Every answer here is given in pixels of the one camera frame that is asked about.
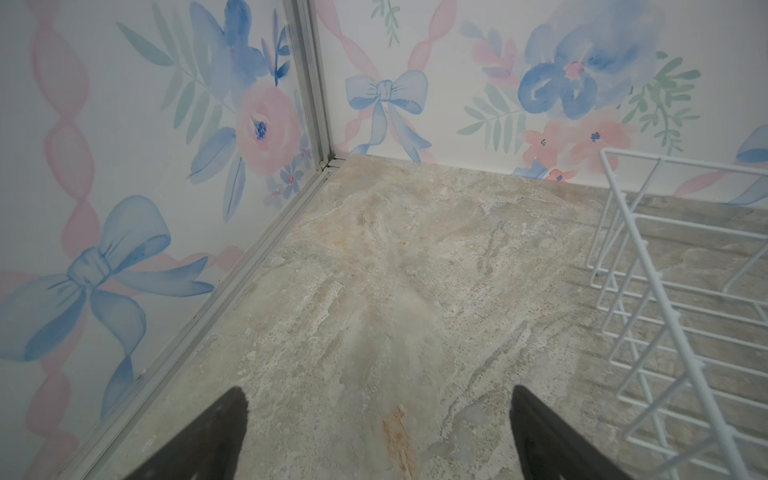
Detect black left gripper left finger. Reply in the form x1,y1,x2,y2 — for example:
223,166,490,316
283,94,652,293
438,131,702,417
127,387,248,480

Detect left aluminium corner post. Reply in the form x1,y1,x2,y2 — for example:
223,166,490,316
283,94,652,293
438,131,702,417
282,0,345,171

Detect white wire dish rack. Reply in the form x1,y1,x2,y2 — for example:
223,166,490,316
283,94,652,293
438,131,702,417
586,148,767,479

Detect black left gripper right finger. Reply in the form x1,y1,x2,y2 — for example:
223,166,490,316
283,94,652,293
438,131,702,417
509,385,630,480

